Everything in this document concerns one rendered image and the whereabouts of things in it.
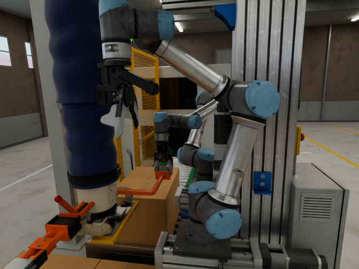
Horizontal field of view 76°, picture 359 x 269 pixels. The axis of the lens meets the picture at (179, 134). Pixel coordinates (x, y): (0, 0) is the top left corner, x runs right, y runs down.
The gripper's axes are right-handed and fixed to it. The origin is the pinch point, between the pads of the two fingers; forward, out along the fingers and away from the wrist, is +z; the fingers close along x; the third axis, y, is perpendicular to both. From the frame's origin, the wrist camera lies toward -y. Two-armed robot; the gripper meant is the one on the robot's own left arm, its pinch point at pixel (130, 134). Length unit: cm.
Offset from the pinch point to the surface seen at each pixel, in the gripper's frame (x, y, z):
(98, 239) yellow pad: -16, 23, 47
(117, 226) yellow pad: -25, 18, 47
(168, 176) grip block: -58, 2, 37
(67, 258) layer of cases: -60, 74, 98
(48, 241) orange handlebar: 3.2, 28.6, 34.8
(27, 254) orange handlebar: 8.6, 31.6, 35.7
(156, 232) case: -71, 14, 82
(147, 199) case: -71, 19, 58
